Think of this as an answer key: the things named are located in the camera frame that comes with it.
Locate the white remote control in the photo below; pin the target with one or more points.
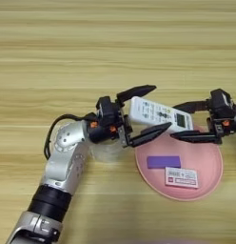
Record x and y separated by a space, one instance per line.
151 111

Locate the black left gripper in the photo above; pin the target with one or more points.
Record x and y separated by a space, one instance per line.
105 133

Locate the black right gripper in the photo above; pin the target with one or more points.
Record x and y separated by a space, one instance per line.
232 124

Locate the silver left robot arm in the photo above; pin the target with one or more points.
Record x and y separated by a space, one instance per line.
66 165

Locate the gripper small black box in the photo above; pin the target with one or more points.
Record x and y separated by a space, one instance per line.
105 111
220 101

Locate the left gripper small black box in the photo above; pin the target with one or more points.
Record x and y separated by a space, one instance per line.
105 111

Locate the small white pink box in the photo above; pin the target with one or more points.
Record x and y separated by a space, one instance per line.
181 177

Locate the purple rectangular block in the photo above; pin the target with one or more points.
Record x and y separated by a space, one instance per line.
163 162

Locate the right gripper small black box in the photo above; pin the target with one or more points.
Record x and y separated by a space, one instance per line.
220 101

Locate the pink round plate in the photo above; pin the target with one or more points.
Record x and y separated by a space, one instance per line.
199 158

